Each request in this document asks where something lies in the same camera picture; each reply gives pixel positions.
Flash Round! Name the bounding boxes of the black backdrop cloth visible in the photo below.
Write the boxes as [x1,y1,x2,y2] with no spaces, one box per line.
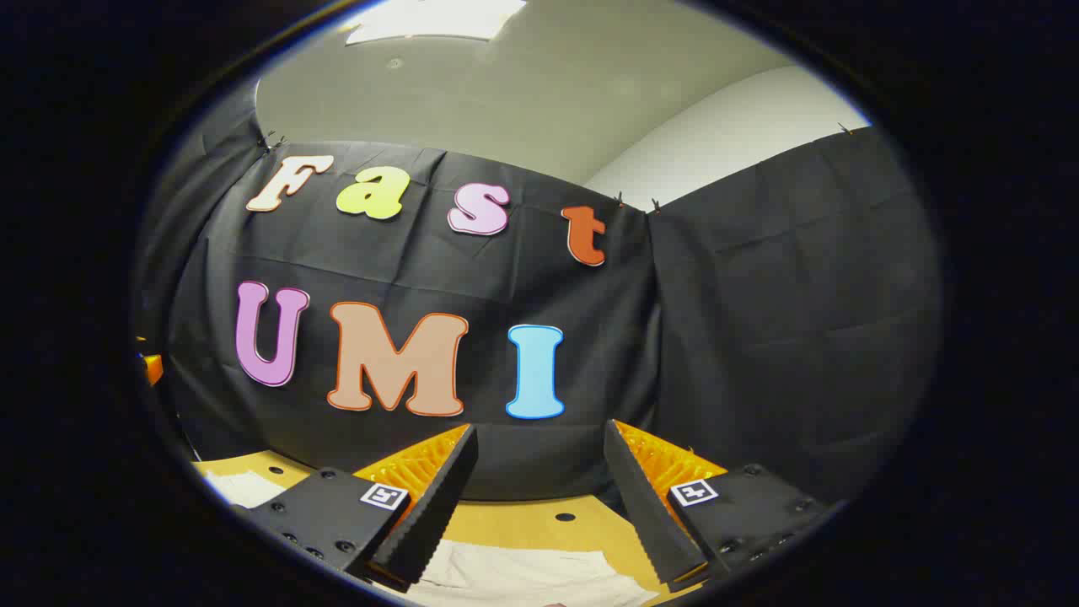
[135,80,943,507]

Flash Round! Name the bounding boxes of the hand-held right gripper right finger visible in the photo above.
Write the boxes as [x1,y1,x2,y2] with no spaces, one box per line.
[603,419,834,594]

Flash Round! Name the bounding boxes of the ceiling light panel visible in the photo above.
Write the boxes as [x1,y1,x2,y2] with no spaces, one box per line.
[344,0,529,46]

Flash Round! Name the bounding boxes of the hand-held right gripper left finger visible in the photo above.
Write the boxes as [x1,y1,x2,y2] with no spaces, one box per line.
[229,424,480,593]

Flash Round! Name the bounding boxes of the white jeans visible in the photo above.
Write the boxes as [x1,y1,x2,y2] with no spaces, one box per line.
[207,470,660,607]

